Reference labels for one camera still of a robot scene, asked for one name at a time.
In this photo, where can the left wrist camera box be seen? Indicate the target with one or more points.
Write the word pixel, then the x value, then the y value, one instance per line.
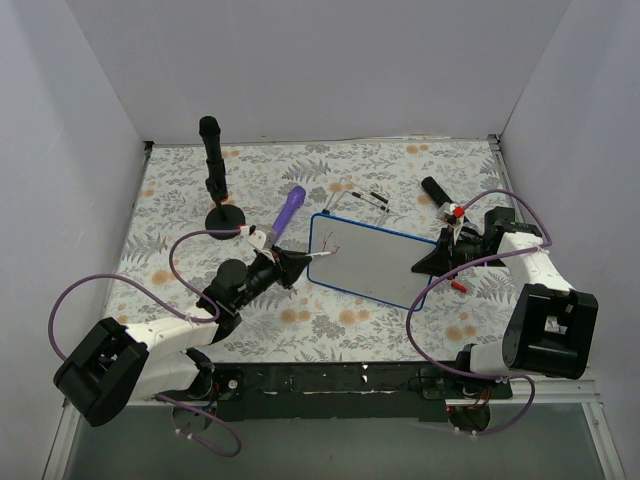
pixel 261 238

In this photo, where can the black round microphone stand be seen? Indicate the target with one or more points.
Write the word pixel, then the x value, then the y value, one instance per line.
pixel 224 220

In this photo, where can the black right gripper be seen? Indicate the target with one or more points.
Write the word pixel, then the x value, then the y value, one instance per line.
pixel 446 250

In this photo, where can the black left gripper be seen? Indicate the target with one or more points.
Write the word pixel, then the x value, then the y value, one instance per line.
pixel 282 267

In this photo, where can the blue framed whiteboard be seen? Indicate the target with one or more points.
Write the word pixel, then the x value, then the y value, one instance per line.
pixel 365 260

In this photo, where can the aluminium front rail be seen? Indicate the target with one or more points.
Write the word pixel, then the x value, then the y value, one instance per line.
pixel 549 391

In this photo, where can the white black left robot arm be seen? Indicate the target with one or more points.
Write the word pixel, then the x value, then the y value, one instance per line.
pixel 114 364

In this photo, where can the black wire whiteboard stand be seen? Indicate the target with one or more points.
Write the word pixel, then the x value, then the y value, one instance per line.
pixel 346 196

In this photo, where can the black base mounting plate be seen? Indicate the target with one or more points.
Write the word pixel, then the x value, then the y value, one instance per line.
pixel 352 390

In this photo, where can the black microphone on stand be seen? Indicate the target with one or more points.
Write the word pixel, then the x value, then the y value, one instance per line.
pixel 215 183

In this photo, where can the red white marker pen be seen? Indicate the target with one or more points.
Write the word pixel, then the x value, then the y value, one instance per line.
pixel 318 255

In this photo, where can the red marker cap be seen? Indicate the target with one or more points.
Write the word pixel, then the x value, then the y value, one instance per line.
pixel 458 286

